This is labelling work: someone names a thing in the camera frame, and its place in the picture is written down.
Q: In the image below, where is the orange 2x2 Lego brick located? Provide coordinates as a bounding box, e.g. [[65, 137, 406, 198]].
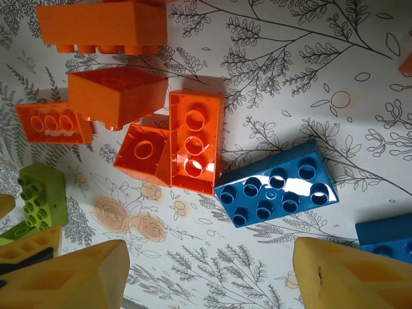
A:
[[113, 123, 172, 188]]

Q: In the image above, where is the blue 2x4 Lego brick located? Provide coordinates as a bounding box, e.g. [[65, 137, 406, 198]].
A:
[[213, 140, 341, 230]]

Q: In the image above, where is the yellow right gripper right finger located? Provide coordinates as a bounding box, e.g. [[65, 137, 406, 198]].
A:
[[293, 236, 412, 309]]

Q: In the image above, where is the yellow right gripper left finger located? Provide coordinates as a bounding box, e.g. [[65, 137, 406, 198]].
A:
[[0, 239, 131, 309]]

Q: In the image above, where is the lime green Lego brick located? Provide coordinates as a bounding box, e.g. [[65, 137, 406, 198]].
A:
[[0, 162, 69, 247]]

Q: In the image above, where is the floral patterned tablecloth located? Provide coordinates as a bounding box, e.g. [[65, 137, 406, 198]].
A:
[[0, 0, 412, 309]]

